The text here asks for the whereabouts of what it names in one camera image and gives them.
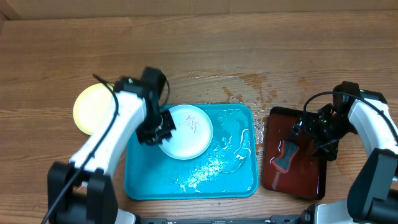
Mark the yellow plate with ketchup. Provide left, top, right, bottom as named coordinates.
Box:
left=73, top=83, right=113, bottom=135

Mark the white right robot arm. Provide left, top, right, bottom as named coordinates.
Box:
left=283, top=81, right=397, bottom=223

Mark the dark brown tray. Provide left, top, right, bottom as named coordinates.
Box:
left=261, top=106, right=326, bottom=200

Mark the light blue plate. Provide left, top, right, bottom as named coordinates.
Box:
left=160, top=105, right=213, bottom=160

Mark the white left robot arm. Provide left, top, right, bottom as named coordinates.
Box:
left=42, top=67, right=176, bottom=223

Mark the teal plastic tray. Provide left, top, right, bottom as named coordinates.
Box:
left=124, top=103, right=259, bottom=200

